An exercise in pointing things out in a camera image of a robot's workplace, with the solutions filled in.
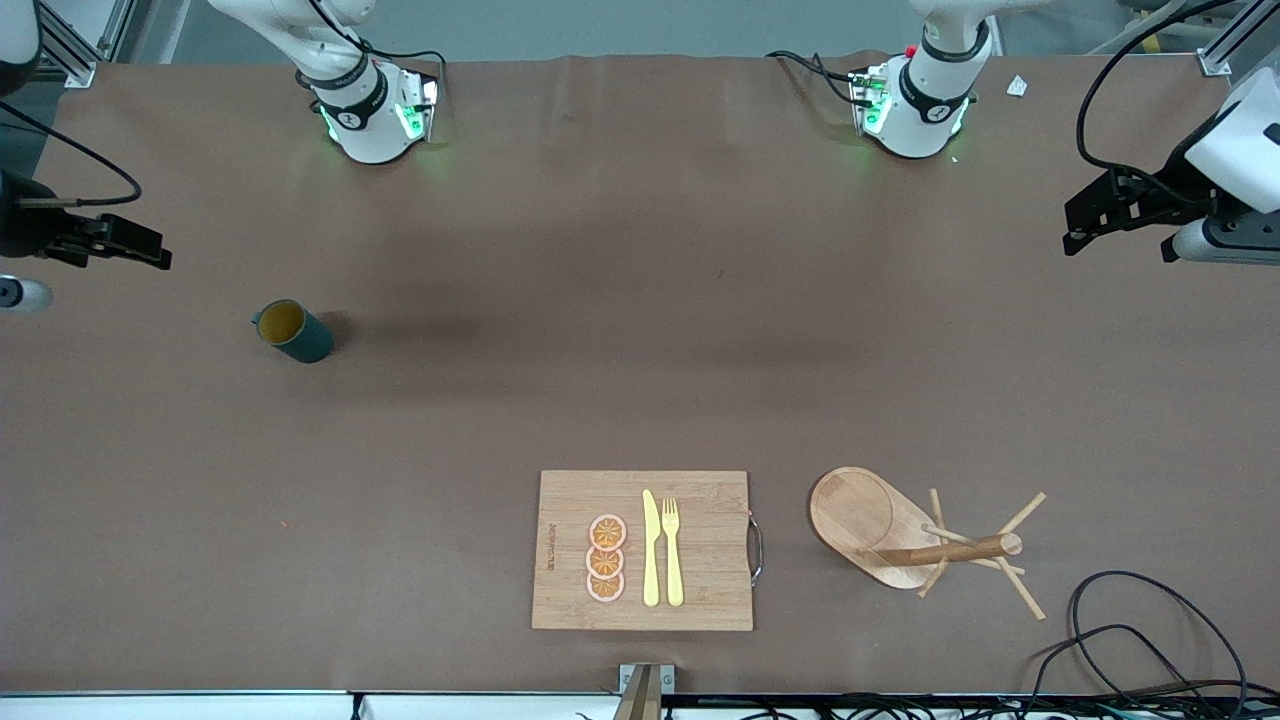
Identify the table cover sheet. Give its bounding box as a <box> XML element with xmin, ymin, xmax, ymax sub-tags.
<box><xmin>0</xmin><ymin>50</ymin><xmax>1280</xmax><ymax>696</ymax></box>

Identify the teal cup with yellow inside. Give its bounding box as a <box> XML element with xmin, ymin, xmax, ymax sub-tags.
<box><xmin>250</xmin><ymin>299</ymin><xmax>336</xmax><ymax>365</ymax></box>

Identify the yellow plastic fork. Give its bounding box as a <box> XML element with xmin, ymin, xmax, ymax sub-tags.
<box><xmin>661</xmin><ymin>497</ymin><xmax>685</xmax><ymax>608</ymax></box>

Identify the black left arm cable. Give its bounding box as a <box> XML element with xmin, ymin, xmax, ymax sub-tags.
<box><xmin>1077</xmin><ymin>0</ymin><xmax>1241</xmax><ymax>206</ymax></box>

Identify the wooden mug rack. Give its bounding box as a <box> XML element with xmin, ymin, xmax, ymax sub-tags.
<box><xmin>808</xmin><ymin>466</ymin><xmax>1048</xmax><ymax>622</ymax></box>

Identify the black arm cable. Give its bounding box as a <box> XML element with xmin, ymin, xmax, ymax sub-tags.
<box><xmin>1077</xmin><ymin>0</ymin><xmax>1241</xmax><ymax>206</ymax></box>
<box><xmin>0</xmin><ymin>100</ymin><xmax>143</xmax><ymax>208</ymax></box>

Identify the yellow plastic knife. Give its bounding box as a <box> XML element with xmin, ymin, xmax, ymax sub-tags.
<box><xmin>642</xmin><ymin>489</ymin><xmax>662</xmax><ymax>608</ymax></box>

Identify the aluminium frame post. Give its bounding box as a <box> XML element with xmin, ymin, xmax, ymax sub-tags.
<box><xmin>35</xmin><ymin>0</ymin><xmax>136</xmax><ymax>89</ymax></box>
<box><xmin>1197</xmin><ymin>0</ymin><xmax>1280</xmax><ymax>77</ymax></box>

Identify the metal mount bracket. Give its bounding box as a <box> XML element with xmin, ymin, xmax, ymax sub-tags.
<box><xmin>618</xmin><ymin>663</ymin><xmax>676</xmax><ymax>720</ymax></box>

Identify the black cable loop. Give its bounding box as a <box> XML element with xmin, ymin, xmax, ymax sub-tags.
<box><xmin>1068</xmin><ymin>570</ymin><xmax>1251</xmax><ymax>720</ymax></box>
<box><xmin>1020</xmin><ymin>625</ymin><xmax>1201</xmax><ymax>720</ymax></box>

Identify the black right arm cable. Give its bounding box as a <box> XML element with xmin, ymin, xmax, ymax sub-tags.
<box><xmin>0</xmin><ymin>100</ymin><xmax>143</xmax><ymax>208</ymax></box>

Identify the black base cable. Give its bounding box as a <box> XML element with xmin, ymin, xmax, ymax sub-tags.
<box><xmin>310</xmin><ymin>0</ymin><xmax>448</xmax><ymax>76</ymax></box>
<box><xmin>765</xmin><ymin>50</ymin><xmax>863</xmax><ymax>106</ymax></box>

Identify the wooden cutting board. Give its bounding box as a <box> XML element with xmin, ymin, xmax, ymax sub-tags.
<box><xmin>531</xmin><ymin>470</ymin><xmax>764</xmax><ymax>632</ymax></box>

